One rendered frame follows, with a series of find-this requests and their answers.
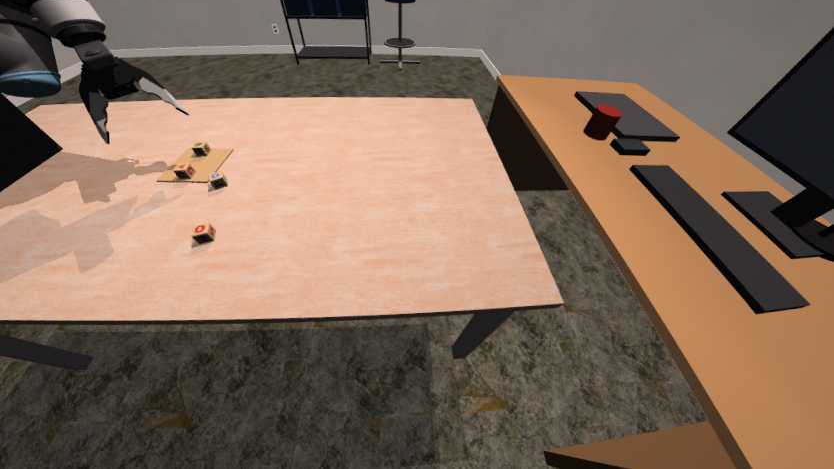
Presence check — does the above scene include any wooden letter block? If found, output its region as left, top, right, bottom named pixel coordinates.
left=191, top=141, right=211, bottom=156
left=173, top=163, right=196, bottom=179
left=191, top=222, right=216, bottom=244
left=209, top=171, right=228, bottom=190

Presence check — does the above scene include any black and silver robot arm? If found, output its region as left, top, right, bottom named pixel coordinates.
left=0, top=0, right=119, bottom=98

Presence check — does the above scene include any tan mat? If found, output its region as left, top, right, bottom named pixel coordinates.
left=157, top=148, right=233, bottom=183

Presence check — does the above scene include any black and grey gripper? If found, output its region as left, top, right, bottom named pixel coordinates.
left=56, top=25, right=189, bottom=144

